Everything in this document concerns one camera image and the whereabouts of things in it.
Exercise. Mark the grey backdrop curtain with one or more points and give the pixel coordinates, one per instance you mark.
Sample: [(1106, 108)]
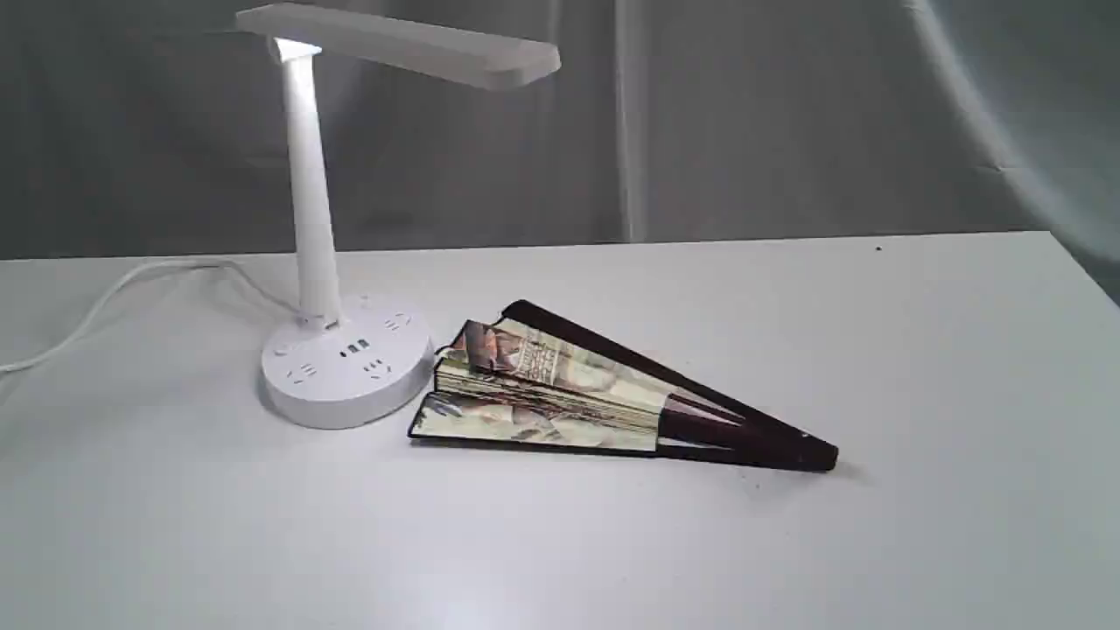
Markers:
[(155, 128)]

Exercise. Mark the white desk lamp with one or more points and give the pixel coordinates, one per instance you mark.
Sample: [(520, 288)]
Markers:
[(344, 362)]

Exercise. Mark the painted paper folding fan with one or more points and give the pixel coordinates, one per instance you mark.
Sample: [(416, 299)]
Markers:
[(535, 381)]

